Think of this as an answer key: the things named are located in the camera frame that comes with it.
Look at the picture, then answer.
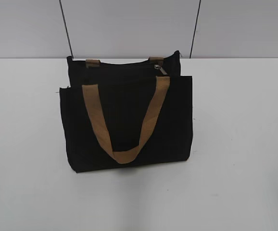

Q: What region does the black bag with tan handles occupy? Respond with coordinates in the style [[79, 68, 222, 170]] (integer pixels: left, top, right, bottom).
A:
[[59, 51, 193, 173]]

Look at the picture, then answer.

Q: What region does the silver zipper pull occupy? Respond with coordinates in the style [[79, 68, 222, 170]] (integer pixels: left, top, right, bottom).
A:
[[154, 64, 167, 76]]

